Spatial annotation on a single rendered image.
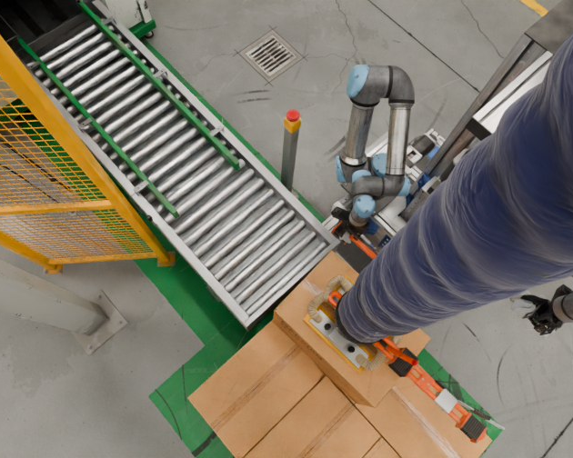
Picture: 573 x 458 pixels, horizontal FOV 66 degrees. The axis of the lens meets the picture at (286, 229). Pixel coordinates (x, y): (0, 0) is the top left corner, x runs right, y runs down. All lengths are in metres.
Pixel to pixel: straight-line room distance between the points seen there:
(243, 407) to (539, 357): 2.01
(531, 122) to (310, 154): 2.89
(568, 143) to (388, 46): 3.63
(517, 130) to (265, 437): 2.07
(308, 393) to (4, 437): 1.87
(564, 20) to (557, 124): 1.02
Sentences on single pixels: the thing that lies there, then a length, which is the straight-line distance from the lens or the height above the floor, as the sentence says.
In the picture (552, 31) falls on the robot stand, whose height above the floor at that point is 2.03.
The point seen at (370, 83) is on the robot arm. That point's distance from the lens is 1.69.
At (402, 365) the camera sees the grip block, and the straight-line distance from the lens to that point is 1.93.
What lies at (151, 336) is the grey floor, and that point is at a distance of 3.05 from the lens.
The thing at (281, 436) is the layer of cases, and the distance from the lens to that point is 2.41.
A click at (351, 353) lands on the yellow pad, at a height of 0.97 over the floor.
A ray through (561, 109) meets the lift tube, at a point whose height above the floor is 2.59.
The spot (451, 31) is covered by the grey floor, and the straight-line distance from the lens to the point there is 4.38.
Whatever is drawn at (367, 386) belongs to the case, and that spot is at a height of 0.94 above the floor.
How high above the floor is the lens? 2.94
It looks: 71 degrees down
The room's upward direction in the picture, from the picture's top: 7 degrees clockwise
